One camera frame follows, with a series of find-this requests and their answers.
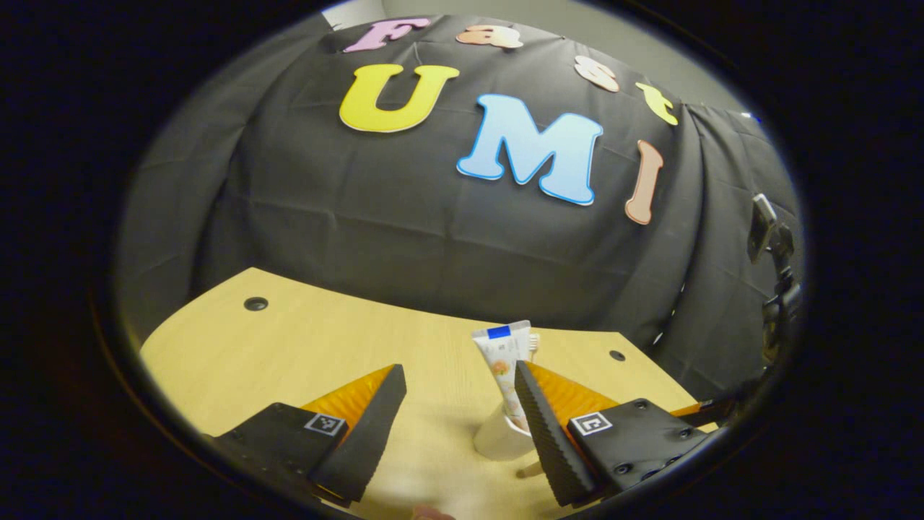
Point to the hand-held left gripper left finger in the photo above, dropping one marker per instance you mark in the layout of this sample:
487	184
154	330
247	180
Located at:
368	440

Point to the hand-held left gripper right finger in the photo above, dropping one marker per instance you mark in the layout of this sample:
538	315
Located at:
545	440

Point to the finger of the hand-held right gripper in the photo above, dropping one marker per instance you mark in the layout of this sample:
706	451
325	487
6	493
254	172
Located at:
696	412

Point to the white toothpaste tube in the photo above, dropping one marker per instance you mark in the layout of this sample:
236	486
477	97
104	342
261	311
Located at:
502	354

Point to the clear toothbrush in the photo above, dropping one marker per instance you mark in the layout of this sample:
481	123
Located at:
533	341

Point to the wooden desktop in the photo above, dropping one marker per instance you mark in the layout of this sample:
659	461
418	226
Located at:
289	347

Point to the black tripod stand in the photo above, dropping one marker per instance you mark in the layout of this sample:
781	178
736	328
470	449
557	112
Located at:
761	220

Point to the black backdrop cloth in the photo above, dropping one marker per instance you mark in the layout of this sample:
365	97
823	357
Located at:
404	238

